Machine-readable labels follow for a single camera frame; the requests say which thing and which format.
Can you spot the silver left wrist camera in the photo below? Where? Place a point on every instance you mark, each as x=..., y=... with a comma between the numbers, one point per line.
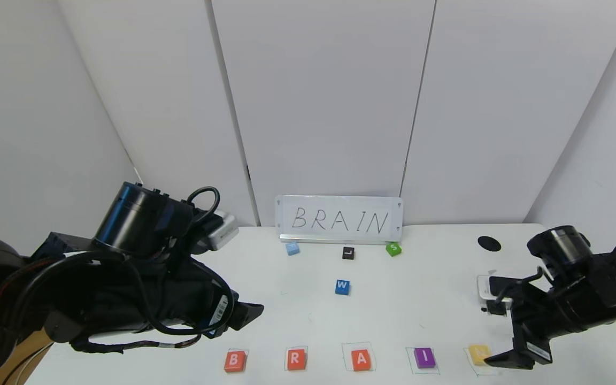
x=222, y=230

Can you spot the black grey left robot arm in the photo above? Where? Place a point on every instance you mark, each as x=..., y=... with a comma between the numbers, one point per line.
x=137, y=224

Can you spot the light blue letter block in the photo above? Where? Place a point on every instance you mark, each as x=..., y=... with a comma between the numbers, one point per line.
x=293, y=248

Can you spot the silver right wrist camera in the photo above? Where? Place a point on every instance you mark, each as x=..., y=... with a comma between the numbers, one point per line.
x=495, y=291

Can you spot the yellow letter block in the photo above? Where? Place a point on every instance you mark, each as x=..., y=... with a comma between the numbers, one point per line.
x=479, y=354

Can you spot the blue letter W block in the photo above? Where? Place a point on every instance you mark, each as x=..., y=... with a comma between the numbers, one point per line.
x=342, y=287

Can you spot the green letter S block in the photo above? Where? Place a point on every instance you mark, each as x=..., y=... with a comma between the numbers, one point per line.
x=393, y=249

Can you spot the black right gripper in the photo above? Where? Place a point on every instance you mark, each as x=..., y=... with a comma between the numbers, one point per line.
x=533, y=349

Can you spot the white BRAIN sign board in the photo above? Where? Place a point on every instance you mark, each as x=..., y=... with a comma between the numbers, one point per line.
x=340, y=206

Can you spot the purple letter I block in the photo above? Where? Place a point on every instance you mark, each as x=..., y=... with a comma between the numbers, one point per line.
x=424, y=357

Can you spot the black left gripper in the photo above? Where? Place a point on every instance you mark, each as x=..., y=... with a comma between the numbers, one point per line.
x=222, y=309

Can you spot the red letter A block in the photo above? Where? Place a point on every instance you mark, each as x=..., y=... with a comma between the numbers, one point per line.
x=361, y=360

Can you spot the red letter R block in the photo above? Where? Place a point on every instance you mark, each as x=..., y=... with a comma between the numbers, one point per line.
x=296, y=359

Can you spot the red letter B block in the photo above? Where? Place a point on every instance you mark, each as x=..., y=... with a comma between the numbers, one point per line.
x=235, y=361

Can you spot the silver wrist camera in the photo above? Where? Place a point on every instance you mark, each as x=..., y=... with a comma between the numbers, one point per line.
x=495, y=291
x=222, y=230

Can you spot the black letter L block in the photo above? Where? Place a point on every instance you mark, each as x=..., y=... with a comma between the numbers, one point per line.
x=348, y=253

